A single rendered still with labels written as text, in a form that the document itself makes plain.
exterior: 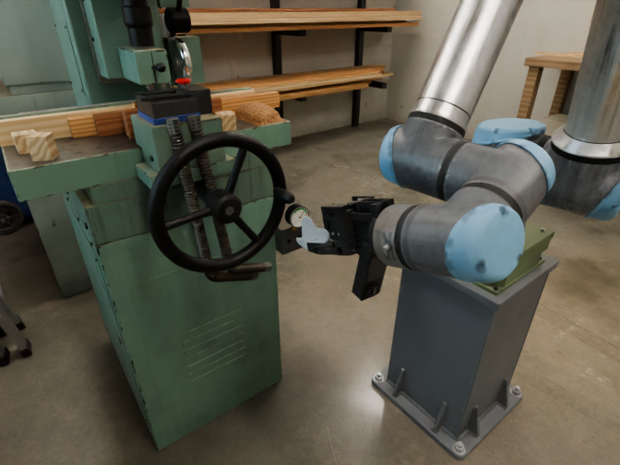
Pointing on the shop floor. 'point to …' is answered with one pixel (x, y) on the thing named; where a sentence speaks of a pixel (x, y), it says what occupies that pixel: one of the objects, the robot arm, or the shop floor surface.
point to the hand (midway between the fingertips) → (315, 238)
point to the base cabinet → (186, 323)
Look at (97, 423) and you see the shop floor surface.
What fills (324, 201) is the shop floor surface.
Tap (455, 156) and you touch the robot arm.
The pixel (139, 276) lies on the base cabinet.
